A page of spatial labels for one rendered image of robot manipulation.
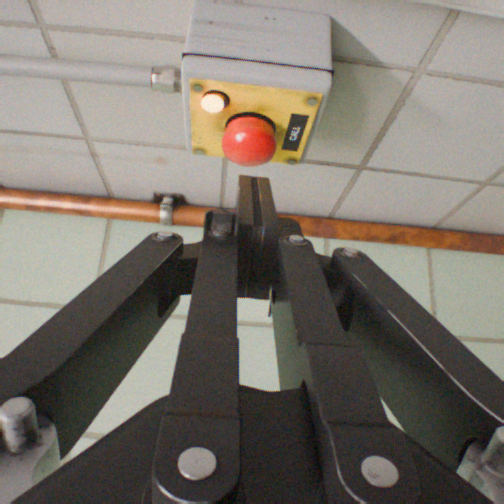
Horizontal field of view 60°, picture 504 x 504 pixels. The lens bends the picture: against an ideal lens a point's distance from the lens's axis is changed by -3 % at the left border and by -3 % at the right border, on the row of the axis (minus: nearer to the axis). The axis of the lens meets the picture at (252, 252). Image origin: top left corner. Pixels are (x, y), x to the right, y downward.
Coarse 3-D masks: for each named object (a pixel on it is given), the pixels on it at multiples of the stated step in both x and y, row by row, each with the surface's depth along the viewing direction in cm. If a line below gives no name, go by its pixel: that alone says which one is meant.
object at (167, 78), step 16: (0, 64) 32; (16, 64) 32; (32, 64) 32; (48, 64) 32; (64, 64) 32; (80, 64) 32; (96, 64) 33; (112, 64) 33; (80, 80) 33; (96, 80) 33; (112, 80) 33; (128, 80) 33; (144, 80) 33; (160, 80) 33; (176, 80) 33
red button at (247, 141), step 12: (240, 120) 31; (252, 120) 31; (228, 132) 31; (240, 132) 30; (252, 132) 30; (264, 132) 31; (228, 144) 31; (240, 144) 31; (252, 144) 31; (264, 144) 31; (276, 144) 32; (228, 156) 32; (240, 156) 32; (252, 156) 31; (264, 156) 31
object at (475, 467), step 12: (480, 444) 9; (492, 444) 8; (468, 456) 8; (480, 456) 8; (492, 456) 8; (468, 468) 8; (480, 468) 8; (492, 468) 8; (468, 480) 8; (480, 480) 8; (492, 480) 8; (492, 492) 8
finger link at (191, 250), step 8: (184, 248) 15; (192, 248) 15; (184, 256) 15; (192, 256) 15; (176, 264) 14; (184, 264) 15; (192, 264) 15; (168, 272) 15; (176, 272) 15; (184, 272) 15; (192, 272) 15; (160, 280) 15; (168, 280) 15; (176, 280) 15; (184, 280) 15; (192, 280) 15; (160, 288) 15; (168, 288) 15; (176, 288) 15; (184, 288) 15; (160, 296) 15; (168, 296) 15
